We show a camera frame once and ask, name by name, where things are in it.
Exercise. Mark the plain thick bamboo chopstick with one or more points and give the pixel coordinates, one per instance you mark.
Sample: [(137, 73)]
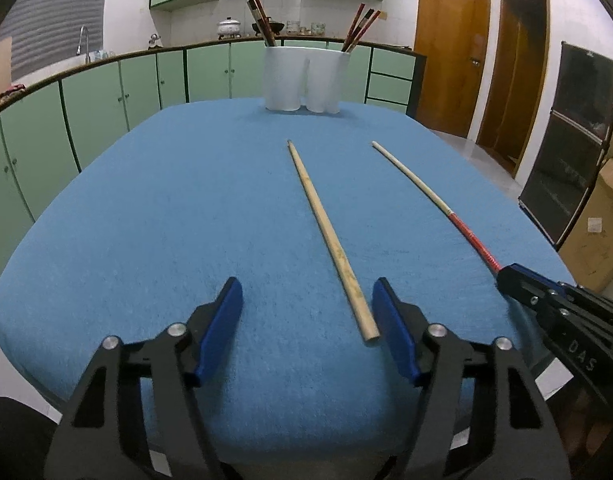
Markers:
[(363, 316)]

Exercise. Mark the black glass cabinet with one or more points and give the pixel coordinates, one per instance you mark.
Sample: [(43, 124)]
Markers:
[(576, 141)]

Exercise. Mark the small kettle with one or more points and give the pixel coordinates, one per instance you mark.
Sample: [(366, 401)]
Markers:
[(154, 42)]

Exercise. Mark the white cooking pot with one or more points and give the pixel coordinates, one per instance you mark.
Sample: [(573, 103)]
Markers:
[(229, 29)]

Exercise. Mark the green lower kitchen cabinets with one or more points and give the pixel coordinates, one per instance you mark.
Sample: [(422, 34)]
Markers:
[(53, 130)]

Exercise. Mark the cardboard box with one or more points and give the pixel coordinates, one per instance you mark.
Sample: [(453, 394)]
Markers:
[(588, 249)]

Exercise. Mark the window roller blind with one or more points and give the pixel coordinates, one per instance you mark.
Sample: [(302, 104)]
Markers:
[(45, 32)]

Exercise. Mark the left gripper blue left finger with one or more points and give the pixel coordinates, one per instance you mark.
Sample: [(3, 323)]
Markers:
[(214, 326)]

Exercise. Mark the person's right hand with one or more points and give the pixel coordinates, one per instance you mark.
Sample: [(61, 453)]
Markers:
[(580, 422)]

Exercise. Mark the bamboo chopstick red ribbed handle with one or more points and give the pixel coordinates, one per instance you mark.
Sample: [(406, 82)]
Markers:
[(490, 261)]

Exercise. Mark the wooden door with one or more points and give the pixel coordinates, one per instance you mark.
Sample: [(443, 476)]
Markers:
[(517, 81), (453, 37)]

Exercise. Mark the white double utensil holder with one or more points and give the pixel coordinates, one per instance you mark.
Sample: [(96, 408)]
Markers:
[(299, 76)]

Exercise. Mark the blue table cloth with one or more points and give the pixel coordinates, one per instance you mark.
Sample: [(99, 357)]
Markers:
[(207, 191)]

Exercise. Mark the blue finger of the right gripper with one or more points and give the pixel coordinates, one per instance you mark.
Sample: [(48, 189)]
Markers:
[(534, 290)]

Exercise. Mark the bamboo chopstick red floral handle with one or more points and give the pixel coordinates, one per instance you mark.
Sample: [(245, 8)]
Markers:
[(263, 24)]

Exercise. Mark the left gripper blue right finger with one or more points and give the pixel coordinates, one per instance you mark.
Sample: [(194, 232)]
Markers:
[(394, 331)]

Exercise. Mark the sink faucet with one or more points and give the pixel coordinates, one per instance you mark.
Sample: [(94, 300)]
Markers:
[(84, 44)]

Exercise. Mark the black wok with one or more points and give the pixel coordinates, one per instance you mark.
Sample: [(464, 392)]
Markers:
[(276, 27)]

